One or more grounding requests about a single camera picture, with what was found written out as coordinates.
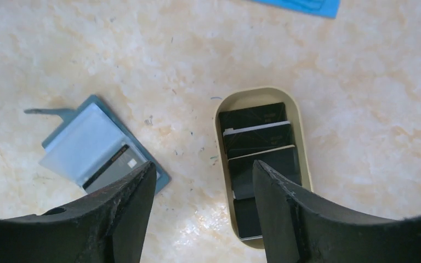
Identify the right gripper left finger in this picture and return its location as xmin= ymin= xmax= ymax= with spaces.
xmin=0 ymin=161 xmax=156 ymax=262

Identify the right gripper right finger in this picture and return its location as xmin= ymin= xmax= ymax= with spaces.
xmin=253 ymin=161 xmax=421 ymax=262

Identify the grey credit card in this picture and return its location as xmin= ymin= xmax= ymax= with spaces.
xmin=82 ymin=144 xmax=146 ymax=193

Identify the blue card holder wallet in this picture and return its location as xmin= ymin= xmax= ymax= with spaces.
xmin=24 ymin=94 xmax=170 ymax=193

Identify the beige oval card tray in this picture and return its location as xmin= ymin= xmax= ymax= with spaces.
xmin=213 ymin=85 xmax=314 ymax=250

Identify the black card bottom of tray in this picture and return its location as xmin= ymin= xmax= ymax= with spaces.
xmin=234 ymin=197 xmax=262 ymax=240

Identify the black card of tray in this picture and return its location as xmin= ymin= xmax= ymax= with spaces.
xmin=234 ymin=197 xmax=262 ymax=240
xmin=218 ymin=102 xmax=288 ymax=132

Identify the black card white edge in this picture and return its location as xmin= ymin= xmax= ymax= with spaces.
xmin=223 ymin=121 xmax=294 ymax=159

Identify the black card top of tray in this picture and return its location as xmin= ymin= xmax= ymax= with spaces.
xmin=218 ymin=102 xmax=288 ymax=132

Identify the blue printed cloth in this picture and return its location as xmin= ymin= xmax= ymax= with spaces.
xmin=255 ymin=0 xmax=340 ymax=19

